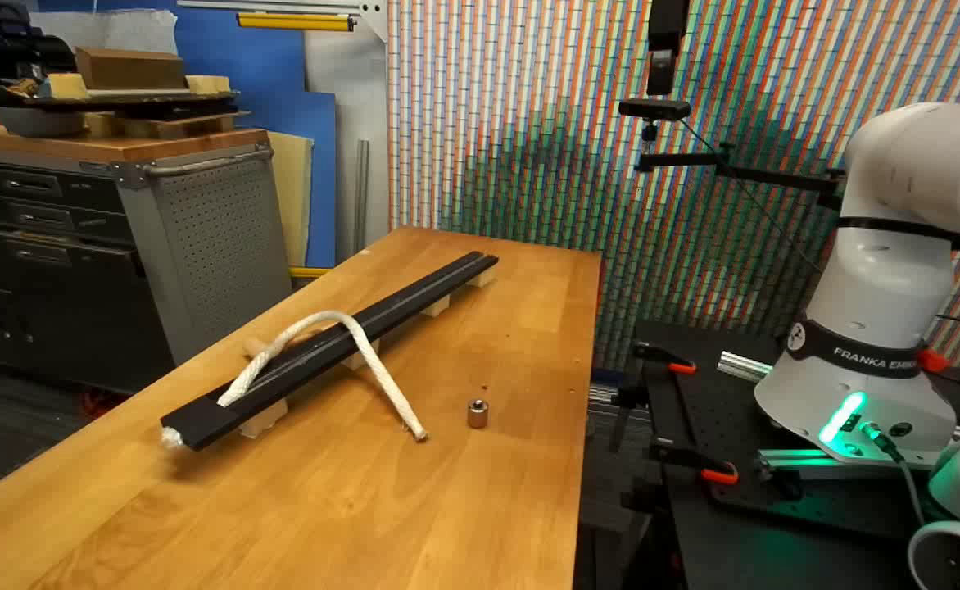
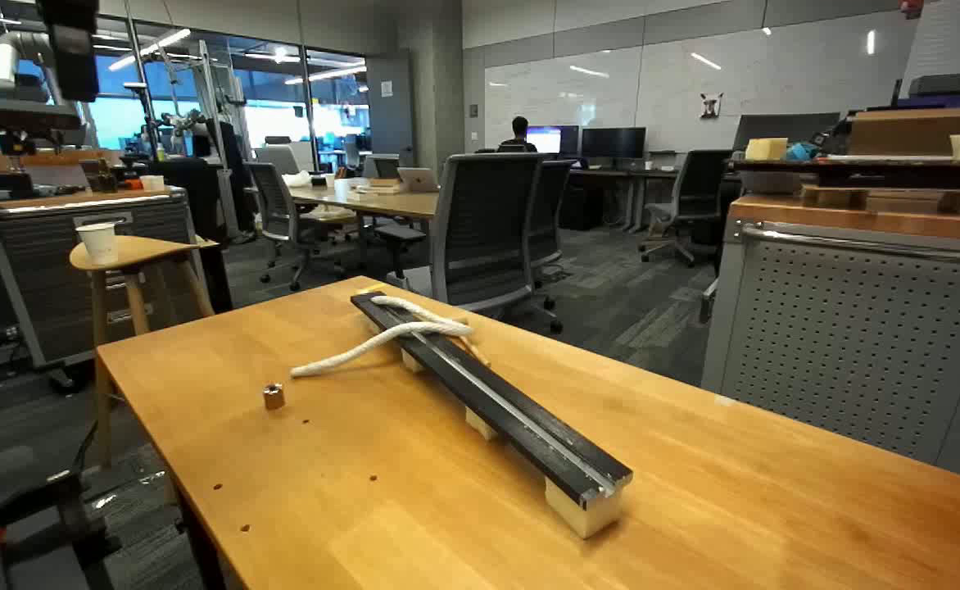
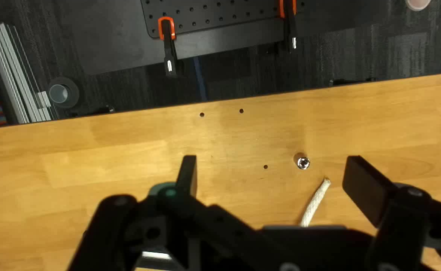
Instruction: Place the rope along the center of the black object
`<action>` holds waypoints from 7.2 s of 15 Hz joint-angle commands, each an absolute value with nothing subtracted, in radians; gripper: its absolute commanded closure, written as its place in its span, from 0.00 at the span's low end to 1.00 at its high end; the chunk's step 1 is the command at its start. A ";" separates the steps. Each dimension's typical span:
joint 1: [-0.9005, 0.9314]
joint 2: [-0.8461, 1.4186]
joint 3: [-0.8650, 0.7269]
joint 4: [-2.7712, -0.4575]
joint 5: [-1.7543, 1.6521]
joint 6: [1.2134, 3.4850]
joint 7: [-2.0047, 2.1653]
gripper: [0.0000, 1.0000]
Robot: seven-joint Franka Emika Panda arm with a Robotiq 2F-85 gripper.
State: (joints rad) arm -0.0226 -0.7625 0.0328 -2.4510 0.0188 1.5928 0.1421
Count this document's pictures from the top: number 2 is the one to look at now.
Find dark computer monitor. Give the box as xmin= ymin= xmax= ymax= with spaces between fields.
xmin=578 ymin=126 xmax=651 ymax=167

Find white paper cup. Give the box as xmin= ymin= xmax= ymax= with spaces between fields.
xmin=77 ymin=221 xmax=122 ymax=267

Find lit computer monitor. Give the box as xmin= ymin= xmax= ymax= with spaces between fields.
xmin=522 ymin=120 xmax=582 ymax=161

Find white braided rope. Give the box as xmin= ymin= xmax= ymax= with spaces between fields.
xmin=290 ymin=292 xmax=474 ymax=384

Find long black rail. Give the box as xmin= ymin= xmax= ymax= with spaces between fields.
xmin=347 ymin=287 xmax=637 ymax=511

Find wooden office desk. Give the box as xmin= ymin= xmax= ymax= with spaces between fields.
xmin=283 ymin=177 xmax=444 ymax=231

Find seated person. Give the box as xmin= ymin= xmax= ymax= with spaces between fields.
xmin=495 ymin=112 xmax=540 ymax=159

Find wooden stool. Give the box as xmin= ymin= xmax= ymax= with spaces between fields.
xmin=67 ymin=234 xmax=224 ymax=364

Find grey perforated metal cabinet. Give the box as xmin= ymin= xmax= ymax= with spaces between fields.
xmin=702 ymin=195 xmax=960 ymax=475

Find brown wooden box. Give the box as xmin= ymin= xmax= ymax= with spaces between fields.
xmin=849 ymin=104 xmax=960 ymax=159

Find grey drawer cabinet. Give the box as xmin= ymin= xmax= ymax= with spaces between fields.
xmin=0 ymin=184 xmax=208 ymax=369

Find dark computer desk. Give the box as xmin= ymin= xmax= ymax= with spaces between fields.
xmin=560 ymin=161 xmax=687 ymax=236

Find black office chair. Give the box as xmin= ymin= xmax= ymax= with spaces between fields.
xmin=155 ymin=154 xmax=237 ymax=315
xmin=639 ymin=147 xmax=738 ymax=268

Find grey mesh office chair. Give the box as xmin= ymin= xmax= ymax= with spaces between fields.
xmin=427 ymin=151 xmax=550 ymax=321

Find dark mesh office chair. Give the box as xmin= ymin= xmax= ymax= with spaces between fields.
xmin=526 ymin=159 xmax=579 ymax=339

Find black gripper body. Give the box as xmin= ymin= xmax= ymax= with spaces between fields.
xmin=32 ymin=0 xmax=101 ymax=104

